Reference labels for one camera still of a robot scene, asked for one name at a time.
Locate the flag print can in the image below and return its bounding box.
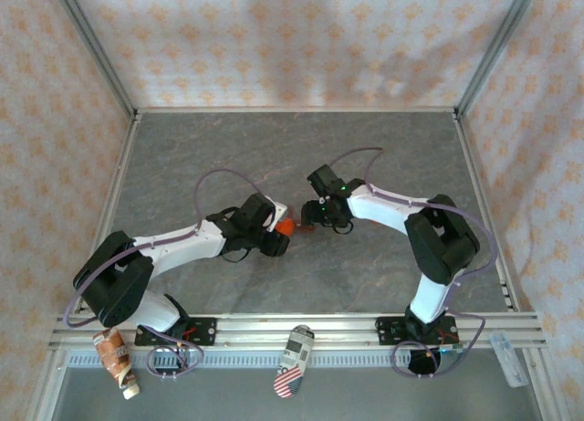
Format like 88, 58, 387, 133
273, 324, 316, 399

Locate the brown squeeze bottle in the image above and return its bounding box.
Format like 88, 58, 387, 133
92, 327, 141, 400

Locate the clear plastic package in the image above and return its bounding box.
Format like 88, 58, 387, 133
490, 332, 530, 388

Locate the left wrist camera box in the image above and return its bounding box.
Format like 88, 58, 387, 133
266, 201, 289, 233

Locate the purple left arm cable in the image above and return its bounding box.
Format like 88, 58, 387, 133
66, 168, 284, 381

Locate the wide aluminium frame rail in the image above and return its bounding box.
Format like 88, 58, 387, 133
47, 311, 547, 352

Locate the thin aluminium frame rail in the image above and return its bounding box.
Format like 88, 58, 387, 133
134, 105, 460, 116

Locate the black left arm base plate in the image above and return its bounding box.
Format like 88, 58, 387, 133
135, 317, 217, 348

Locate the grey slotted cable duct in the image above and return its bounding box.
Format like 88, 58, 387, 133
66, 350, 506, 368

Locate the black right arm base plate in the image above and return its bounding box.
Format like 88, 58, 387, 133
374, 316, 460, 347

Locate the aluminium side rail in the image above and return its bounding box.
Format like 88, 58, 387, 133
451, 112, 521, 312
72, 112, 142, 315

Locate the aluminium frame post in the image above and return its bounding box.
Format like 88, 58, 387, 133
47, 0, 138, 119
455, 0, 544, 116

